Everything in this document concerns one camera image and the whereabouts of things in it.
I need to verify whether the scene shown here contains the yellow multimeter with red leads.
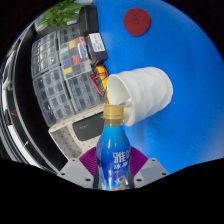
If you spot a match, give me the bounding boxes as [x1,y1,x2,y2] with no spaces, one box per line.
[89,64,110,97]

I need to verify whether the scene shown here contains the blue drink bottle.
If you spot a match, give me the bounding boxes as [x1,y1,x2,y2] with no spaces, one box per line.
[94,104,132,192]

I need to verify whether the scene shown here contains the clear organizer box, coloured parts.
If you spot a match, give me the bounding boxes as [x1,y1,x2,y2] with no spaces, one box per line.
[59,35,93,77]

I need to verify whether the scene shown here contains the green potted plant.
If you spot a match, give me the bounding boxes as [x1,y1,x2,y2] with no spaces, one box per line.
[39,0,84,30]

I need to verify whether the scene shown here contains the dark grey wall shelf unit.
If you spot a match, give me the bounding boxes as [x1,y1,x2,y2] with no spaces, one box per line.
[0,43,69,174]

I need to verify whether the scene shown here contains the flat black case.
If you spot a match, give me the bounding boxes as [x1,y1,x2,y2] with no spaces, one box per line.
[78,4,100,37]

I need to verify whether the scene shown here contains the grey small-parts drawer cabinet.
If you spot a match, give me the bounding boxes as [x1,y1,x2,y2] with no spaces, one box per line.
[30,31,62,80]
[32,67,76,128]
[57,25,83,43]
[64,68,109,114]

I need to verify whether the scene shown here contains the white perforated storage tray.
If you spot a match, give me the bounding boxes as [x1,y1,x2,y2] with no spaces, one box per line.
[48,111,109,160]

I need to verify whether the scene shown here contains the black box with white label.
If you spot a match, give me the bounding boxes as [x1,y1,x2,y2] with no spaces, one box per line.
[83,32,109,66]

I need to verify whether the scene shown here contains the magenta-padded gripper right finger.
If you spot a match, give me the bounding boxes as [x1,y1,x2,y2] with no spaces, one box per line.
[129,147,170,189]

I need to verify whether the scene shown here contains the black zip case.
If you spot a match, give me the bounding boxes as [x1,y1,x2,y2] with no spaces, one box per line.
[72,111,107,142]

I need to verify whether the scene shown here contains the white mug with brown handle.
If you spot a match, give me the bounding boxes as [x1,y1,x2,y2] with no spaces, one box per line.
[106,66,174,127]

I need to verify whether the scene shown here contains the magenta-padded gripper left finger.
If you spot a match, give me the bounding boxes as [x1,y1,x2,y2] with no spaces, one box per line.
[57,146,98,189]

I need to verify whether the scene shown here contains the flat round red coaster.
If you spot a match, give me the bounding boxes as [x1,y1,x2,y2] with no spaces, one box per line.
[123,7,152,37]

